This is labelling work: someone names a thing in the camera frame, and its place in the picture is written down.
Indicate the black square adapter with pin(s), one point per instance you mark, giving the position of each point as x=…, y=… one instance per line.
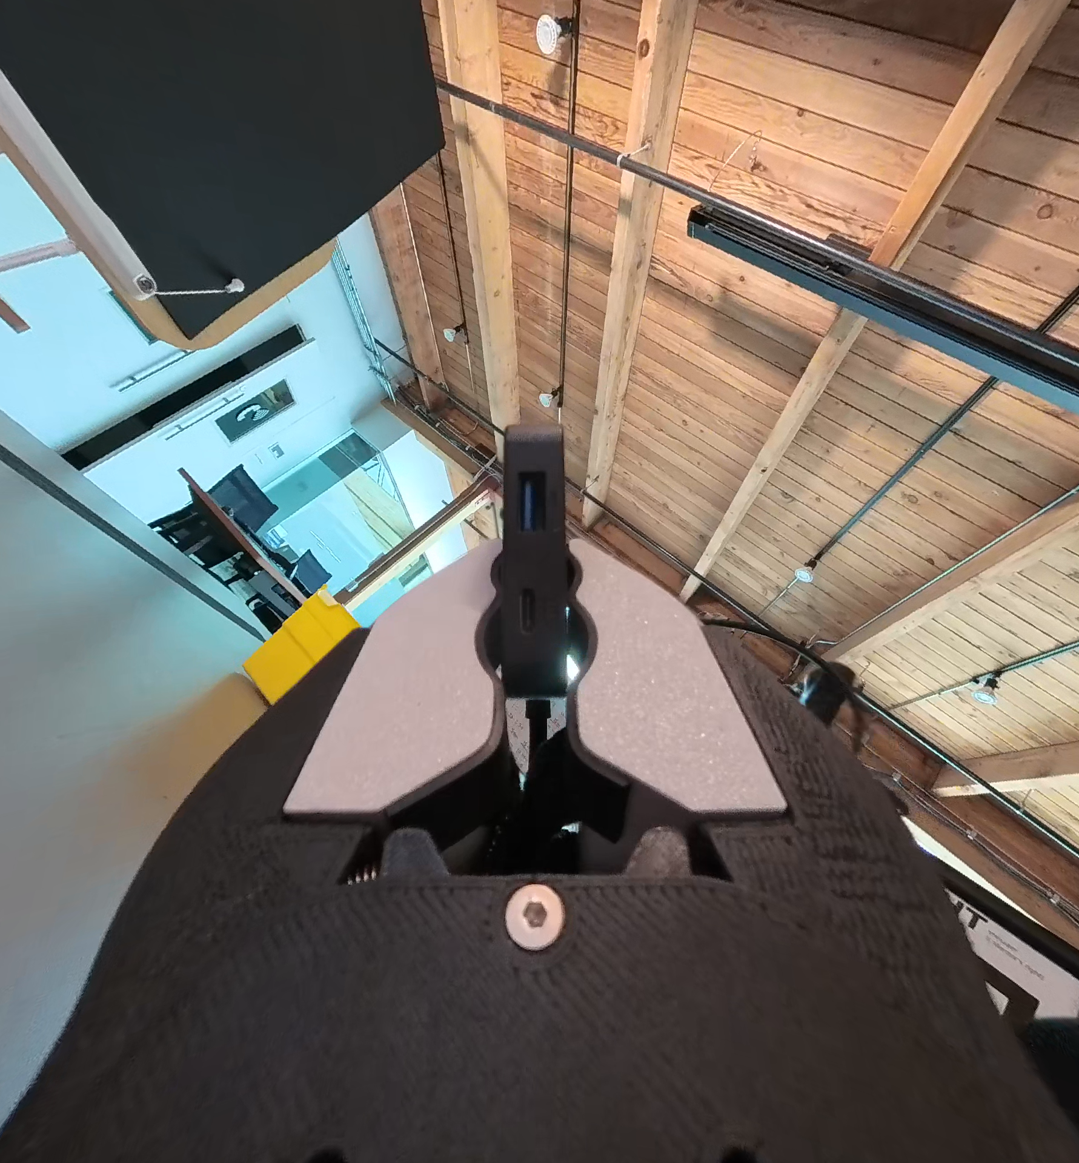
x=532, y=546

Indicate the black ceiling fixture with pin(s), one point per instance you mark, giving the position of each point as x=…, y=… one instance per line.
x=825, y=695

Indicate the black ceiling track rail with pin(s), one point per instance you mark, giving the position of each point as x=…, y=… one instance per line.
x=866, y=291

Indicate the black panel wooden frame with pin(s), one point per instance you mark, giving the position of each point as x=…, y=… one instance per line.
x=211, y=136

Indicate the yellow plastic bin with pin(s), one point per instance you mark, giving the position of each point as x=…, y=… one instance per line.
x=298, y=650

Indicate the white wall poster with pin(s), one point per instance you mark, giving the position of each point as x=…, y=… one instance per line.
x=1030, y=972

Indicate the dark framed wall sign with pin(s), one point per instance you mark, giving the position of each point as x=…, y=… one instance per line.
x=256, y=410

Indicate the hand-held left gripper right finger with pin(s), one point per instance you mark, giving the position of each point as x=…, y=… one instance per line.
x=675, y=709

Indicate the black office chair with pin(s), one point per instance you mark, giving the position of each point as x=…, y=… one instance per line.
x=310, y=572
x=244, y=495

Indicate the wooden office desk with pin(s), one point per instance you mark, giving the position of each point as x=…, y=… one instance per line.
x=239, y=536

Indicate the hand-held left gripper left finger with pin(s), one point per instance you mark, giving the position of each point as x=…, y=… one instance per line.
x=412, y=709

